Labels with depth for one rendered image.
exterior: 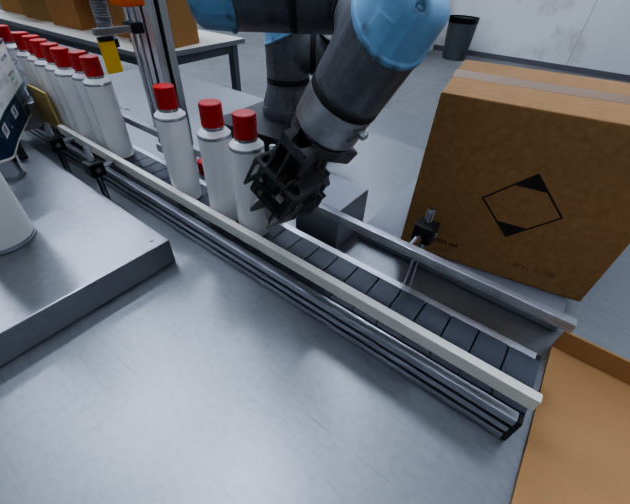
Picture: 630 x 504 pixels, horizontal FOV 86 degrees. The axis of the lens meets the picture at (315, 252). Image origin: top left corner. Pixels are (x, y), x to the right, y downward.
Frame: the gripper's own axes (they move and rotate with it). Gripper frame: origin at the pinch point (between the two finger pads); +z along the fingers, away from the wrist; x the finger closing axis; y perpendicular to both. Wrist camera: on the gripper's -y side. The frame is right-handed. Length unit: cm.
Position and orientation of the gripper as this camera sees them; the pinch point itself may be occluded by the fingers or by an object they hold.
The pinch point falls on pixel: (275, 214)
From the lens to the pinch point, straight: 55.1
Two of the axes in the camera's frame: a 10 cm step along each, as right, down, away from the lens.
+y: -6.1, 5.0, -6.2
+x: 6.6, 7.5, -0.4
